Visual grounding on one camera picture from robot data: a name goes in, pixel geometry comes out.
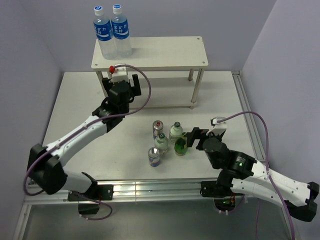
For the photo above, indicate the front blue silver can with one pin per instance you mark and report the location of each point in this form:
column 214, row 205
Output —
column 154, row 156

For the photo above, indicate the green glass bottle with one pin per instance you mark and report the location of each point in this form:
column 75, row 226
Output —
column 180, row 146

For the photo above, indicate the front clear glass bottle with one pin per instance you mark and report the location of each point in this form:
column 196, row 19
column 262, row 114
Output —
column 161, row 142

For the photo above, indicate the rear red silver can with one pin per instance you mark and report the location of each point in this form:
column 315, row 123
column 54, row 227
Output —
column 157, row 128

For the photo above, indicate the white two-tier shelf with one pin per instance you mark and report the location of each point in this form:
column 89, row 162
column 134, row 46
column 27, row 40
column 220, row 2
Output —
column 174, row 65

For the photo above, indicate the left blue-label water bottle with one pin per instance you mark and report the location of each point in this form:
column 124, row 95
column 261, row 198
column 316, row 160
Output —
column 104, row 33

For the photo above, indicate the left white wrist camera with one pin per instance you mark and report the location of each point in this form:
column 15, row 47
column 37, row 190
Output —
column 118, row 74

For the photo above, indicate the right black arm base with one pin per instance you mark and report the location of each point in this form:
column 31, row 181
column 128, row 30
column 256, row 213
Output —
column 211, row 189

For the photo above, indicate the aluminium front rail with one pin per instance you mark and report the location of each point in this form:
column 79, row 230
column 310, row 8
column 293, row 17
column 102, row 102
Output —
column 133, row 191

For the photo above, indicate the clear glass bottle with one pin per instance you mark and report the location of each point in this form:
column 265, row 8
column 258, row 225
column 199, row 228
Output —
column 175, row 132
column 161, row 142

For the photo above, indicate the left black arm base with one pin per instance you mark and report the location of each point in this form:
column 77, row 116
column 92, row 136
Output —
column 101, row 192

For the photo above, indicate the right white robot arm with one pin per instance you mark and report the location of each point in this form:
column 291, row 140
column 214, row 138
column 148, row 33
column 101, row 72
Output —
column 242, row 174

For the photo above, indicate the black box under rail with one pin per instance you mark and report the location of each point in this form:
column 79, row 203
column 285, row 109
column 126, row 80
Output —
column 88, row 208

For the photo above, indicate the right blue-label water bottle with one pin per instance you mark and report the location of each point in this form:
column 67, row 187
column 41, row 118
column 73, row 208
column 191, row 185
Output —
column 120, row 28

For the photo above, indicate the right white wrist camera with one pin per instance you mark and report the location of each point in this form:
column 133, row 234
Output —
column 219, row 126

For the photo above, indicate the aluminium right rail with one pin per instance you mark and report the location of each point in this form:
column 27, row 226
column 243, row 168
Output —
column 249, row 118

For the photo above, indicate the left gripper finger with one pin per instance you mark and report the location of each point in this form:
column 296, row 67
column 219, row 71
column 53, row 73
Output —
column 136, row 88
column 106, row 83

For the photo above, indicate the aluminium rail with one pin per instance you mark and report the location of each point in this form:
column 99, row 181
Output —
column 133, row 191
column 249, row 118

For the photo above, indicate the rear clear glass bottle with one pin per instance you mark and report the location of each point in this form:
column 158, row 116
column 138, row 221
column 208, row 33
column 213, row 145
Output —
column 175, row 132

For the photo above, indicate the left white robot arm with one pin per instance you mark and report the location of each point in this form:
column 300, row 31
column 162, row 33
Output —
column 46, row 163

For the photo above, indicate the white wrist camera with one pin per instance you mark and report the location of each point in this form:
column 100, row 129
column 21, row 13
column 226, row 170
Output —
column 118, row 74
column 219, row 126

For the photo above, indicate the blue-label water bottle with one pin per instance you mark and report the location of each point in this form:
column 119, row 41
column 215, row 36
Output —
column 104, row 33
column 120, row 28

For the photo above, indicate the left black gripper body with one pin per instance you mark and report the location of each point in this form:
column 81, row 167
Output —
column 126, row 110

